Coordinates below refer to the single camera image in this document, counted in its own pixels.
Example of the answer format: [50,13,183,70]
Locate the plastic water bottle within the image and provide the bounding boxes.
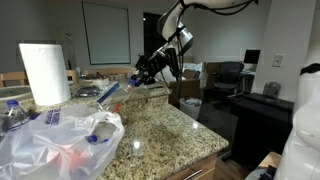
[4,99,29,129]

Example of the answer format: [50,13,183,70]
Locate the white paper towel roll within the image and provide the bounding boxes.
[18,42,72,107]

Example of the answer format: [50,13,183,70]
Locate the black computer monitor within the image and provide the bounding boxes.
[243,49,262,65]

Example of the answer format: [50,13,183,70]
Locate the dark round dish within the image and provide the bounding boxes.
[73,85,102,99]

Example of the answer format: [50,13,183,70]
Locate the translucent white plastic bag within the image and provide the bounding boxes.
[0,103,126,180]

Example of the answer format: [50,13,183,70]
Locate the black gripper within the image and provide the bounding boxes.
[131,49,174,87]

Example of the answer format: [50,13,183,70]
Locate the wide wooden chair back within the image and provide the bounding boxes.
[83,67,135,81]

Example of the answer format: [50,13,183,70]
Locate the brown cardboard box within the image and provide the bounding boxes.
[168,68,205,108]

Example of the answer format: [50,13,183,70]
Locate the white trash bin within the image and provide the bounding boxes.
[179,97,203,120]

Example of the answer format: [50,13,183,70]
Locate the black cable strap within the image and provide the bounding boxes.
[299,62,320,76]

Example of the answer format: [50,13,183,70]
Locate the white bowl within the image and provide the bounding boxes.
[79,74,110,88]

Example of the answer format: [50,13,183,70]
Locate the wooden counter base cabinet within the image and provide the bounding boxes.
[165,152,218,180]

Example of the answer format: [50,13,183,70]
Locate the black office chair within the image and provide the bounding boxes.
[213,61,246,101]

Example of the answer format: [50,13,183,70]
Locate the white light switch plate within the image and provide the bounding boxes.
[272,53,285,68]

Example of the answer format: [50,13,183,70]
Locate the black low cabinet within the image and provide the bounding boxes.
[229,92,296,168]

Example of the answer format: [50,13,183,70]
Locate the large grey bowl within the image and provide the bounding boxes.
[0,85,33,103]

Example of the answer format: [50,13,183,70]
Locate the grey dome object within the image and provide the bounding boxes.
[262,81,282,99]

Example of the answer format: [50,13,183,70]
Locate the Fiji water bottle blue cap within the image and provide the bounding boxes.
[84,120,118,147]
[94,77,140,115]

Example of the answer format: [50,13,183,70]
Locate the white projection screen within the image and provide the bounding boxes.
[82,1,132,66]

